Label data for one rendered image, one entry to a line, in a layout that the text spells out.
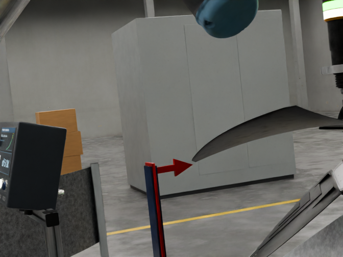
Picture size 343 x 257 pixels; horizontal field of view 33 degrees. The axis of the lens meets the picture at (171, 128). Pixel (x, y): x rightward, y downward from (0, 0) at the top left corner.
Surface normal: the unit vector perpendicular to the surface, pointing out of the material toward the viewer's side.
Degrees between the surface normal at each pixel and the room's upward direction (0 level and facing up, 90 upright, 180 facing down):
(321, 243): 55
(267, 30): 90
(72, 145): 90
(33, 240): 90
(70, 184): 90
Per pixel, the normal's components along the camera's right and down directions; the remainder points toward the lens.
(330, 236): -0.44, -0.48
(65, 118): 0.34, 0.02
